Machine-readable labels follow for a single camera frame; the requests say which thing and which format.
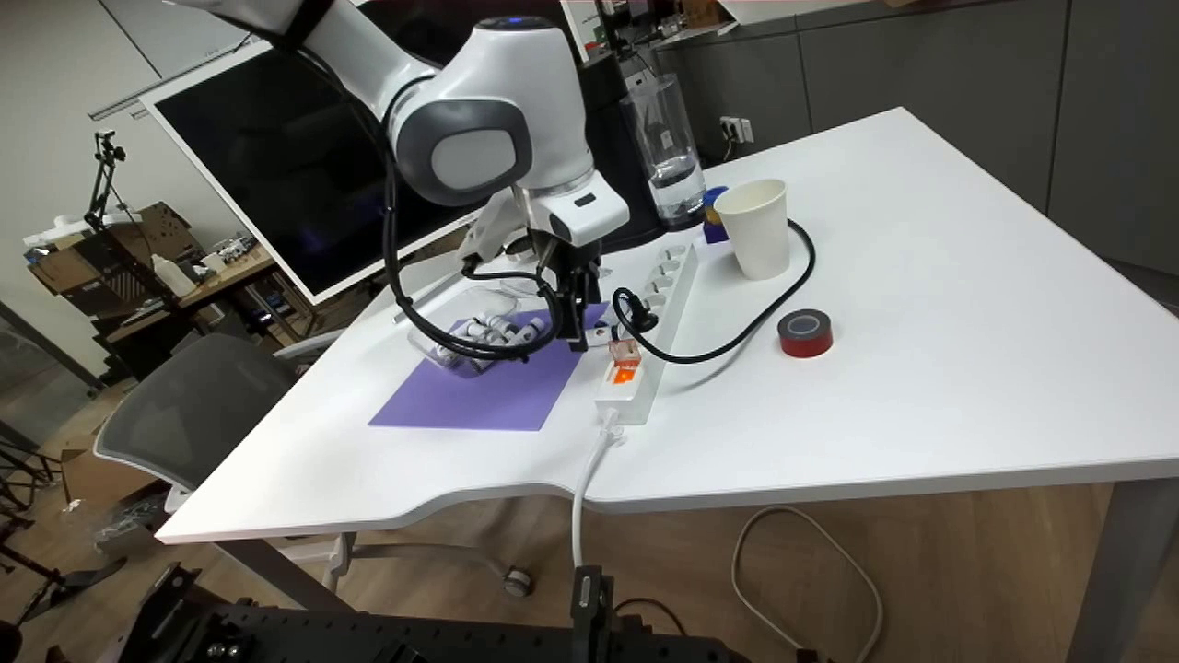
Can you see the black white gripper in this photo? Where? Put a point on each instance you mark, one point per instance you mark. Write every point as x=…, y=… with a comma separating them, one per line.
x=577, y=277

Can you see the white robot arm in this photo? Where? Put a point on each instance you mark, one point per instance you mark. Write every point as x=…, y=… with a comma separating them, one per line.
x=499, y=121

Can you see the white bottle in container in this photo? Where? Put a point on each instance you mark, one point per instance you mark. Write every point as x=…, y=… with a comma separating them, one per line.
x=469, y=331
x=499, y=342

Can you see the white power strip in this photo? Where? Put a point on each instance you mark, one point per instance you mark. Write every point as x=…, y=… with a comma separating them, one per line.
x=653, y=297

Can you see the purple mat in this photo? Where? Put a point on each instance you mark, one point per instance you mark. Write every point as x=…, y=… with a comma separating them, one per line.
x=515, y=396

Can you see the blue object behind cup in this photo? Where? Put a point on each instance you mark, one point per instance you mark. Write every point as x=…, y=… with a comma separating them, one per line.
x=712, y=217

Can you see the white paper cup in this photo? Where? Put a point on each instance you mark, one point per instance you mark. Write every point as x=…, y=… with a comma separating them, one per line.
x=756, y=224

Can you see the clear water tank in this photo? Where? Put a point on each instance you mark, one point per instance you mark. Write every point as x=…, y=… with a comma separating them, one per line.
x=663, y=168

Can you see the red black tape roll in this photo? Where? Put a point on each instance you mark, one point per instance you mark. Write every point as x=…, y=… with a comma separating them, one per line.
x=806, y=331

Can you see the large monitor screen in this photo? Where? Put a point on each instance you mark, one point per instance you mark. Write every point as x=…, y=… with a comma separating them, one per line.
x=291, y=154

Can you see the grey mesh office chair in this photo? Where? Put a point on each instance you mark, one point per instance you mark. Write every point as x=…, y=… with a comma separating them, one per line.
x=192, y=410

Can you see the cluttered wooden desk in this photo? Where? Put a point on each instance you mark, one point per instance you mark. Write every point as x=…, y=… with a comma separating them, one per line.
x=146, y=283

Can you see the orange power strip switch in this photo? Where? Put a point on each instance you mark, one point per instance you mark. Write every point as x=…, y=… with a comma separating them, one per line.
x=625, y=362

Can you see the camera tripod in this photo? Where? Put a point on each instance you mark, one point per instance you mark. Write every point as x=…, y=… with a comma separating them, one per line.
x=109, y=160

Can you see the black equipment frame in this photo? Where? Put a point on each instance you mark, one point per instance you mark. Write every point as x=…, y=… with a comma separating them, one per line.
x=185, y=622

